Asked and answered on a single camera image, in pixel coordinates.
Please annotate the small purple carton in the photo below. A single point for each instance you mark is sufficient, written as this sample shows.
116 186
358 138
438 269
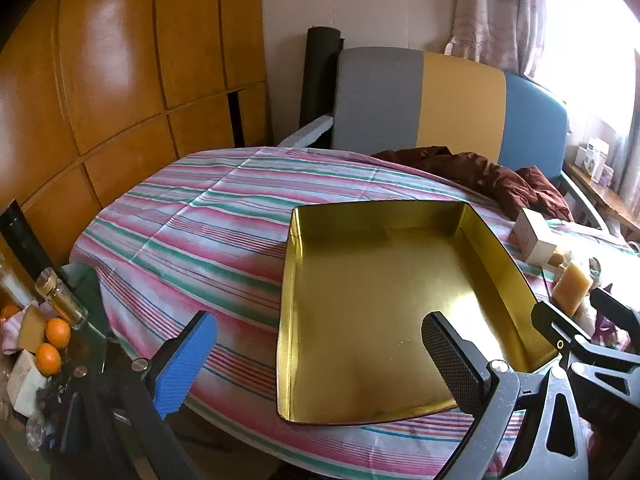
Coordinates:
606 176

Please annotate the black rolled mat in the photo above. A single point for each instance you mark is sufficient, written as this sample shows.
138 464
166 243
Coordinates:
317 80

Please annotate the wooden side shelf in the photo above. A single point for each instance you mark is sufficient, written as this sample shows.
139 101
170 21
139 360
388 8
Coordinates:
600 197

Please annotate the orange fruit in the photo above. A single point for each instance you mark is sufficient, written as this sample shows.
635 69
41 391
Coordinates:
57 332
48 358

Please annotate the light metal bed rail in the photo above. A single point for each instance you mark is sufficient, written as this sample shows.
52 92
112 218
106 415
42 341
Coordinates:
585 200
310 132

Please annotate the glass side table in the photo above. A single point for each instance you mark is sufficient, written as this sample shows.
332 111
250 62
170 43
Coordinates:
95 320

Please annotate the white cardboard box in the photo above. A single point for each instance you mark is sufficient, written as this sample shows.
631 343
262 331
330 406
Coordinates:
532 230

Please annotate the small white box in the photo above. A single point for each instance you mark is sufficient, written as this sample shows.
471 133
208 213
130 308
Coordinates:
22 382

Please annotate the round metal tin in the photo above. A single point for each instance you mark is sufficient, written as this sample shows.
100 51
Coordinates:
595 265

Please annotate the tan cardboard box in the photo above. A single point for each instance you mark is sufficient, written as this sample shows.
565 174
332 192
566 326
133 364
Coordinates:
32 327

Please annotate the dark red cloth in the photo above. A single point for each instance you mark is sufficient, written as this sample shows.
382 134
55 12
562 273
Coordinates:
475 175

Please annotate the striped pink green sheet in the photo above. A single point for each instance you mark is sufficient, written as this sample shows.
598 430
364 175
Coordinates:
200 220

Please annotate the patterned curtain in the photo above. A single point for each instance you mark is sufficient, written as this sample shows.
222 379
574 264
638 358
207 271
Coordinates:
490 10

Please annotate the grey yellow blue headboard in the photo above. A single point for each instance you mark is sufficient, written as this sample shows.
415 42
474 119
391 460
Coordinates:
460 100

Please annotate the glass jar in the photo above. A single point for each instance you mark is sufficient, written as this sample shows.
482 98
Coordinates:
60 300

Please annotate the bright window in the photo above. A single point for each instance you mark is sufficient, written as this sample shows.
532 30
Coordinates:
590 35

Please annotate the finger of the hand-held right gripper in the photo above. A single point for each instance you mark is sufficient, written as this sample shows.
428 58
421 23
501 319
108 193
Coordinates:
557 325
617 312

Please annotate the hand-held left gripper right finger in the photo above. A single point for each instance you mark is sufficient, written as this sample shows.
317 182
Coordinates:
452 355

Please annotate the white printed carton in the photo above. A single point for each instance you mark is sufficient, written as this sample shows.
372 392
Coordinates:
590 155

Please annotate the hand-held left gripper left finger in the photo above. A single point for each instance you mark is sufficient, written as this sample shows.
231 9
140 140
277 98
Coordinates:
186 360

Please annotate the gold metal tin tray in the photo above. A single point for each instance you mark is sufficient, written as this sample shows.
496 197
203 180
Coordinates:
375 310

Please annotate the wooden wardrobe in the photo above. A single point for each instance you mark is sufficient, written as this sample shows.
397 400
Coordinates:
100 60

